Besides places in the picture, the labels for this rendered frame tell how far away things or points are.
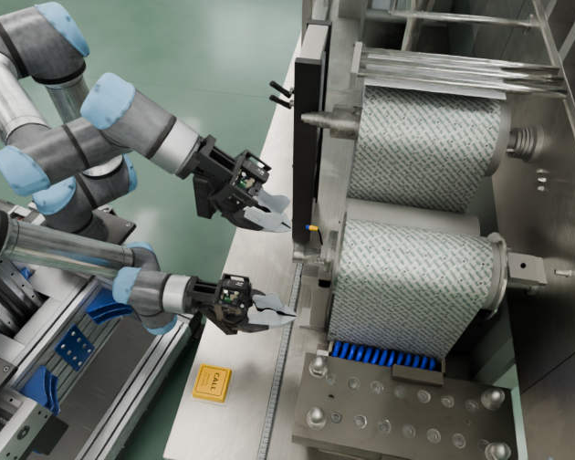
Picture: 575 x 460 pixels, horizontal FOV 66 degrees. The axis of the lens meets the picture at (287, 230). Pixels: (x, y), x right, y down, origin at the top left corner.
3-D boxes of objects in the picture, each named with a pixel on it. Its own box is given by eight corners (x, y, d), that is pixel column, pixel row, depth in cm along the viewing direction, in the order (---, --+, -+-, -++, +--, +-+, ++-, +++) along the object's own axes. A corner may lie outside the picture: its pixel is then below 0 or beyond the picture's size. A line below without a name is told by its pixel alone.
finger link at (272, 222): (301, 236, 72) (256, 207, 68) (280, 245, 76) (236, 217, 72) (307, 221, 73) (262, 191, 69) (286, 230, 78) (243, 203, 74)
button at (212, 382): (202, 366, 101) (201, 362, 100) (232, 371, 101) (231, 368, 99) (193, 397, 97) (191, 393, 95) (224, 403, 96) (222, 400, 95)
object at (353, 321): (327, 338, 93) (335, 294, 78) (442, 358, 90) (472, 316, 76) (327, 339, 93) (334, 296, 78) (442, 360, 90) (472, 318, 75)
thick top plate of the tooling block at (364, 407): (304, 362, 95) (305, 351, 90) (498, 398, 90) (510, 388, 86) (291, 443, 85) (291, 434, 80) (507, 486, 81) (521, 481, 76)
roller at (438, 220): (342, 222, 100) (348, 185, 90) (458, 239, 97) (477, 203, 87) (336, 266, 93) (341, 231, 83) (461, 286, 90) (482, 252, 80)
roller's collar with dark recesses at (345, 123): (332, 123, 92) (335, 97, 87) (361, 126, 91) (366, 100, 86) (328, 143, 88) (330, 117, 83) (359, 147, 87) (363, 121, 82)
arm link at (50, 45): (81, 193, 131) (-19, 8, 88) (129, 171, 137) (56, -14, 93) (99, 218, 125) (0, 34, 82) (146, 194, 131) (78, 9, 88)
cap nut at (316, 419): (308, 407, 83) (308, 400, 80) (327, 411, 83) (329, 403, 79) (305, 427, 81) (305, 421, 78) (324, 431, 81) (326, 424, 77)
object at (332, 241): (329, 230, 75) (322, 274, 75) (341, 232, 74) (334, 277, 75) (330, 228, 82) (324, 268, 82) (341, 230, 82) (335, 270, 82)
